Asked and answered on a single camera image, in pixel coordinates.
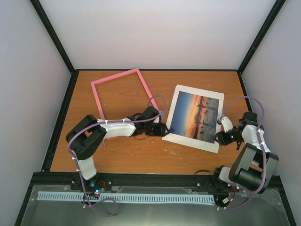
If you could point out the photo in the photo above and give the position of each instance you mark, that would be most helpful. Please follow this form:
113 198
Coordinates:
195 117

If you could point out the black enclosure frame post right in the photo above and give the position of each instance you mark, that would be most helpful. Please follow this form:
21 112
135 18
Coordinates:
261 34

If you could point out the black enclosure frame post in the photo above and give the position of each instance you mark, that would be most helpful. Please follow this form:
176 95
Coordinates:
52 34
261 34

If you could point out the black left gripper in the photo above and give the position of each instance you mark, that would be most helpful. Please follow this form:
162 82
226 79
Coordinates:
161 131

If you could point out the light blue cable duct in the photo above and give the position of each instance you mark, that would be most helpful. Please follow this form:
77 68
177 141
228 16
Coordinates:
129 198

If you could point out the black enclosure frame post left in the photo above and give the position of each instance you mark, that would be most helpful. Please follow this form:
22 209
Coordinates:
52 34

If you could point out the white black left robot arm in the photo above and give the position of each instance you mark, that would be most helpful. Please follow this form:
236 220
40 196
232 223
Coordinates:
84 139

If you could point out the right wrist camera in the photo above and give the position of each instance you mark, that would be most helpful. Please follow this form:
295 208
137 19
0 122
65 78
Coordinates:
226 123

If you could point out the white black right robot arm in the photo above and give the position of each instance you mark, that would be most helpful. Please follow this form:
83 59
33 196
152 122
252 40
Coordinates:
255 165

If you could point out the pink wooden photo frame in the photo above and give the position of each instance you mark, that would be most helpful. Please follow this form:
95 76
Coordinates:
116 76

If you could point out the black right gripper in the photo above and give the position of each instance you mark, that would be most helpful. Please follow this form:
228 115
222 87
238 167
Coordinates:
223 140

